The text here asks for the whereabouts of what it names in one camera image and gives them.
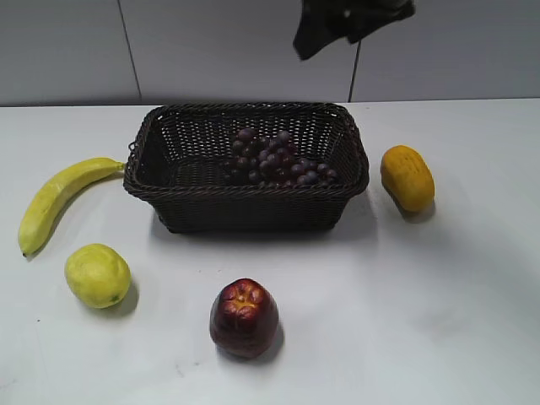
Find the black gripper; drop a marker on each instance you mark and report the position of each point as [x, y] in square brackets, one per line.
[324, 21]

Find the purple grape bunch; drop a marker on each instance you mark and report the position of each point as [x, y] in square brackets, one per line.
[273, 161]

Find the black woven basket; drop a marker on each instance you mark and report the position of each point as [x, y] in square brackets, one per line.
[176, 165]

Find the orange yellow mango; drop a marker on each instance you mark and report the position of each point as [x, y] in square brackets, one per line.
[407, 177]

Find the red apple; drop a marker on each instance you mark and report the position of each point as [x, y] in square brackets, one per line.
[244, 319]

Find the yellow banana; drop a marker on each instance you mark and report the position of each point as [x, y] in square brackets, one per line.
[40, 216]

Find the yellow lemon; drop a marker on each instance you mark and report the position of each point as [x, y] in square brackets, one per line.
[97, 275]

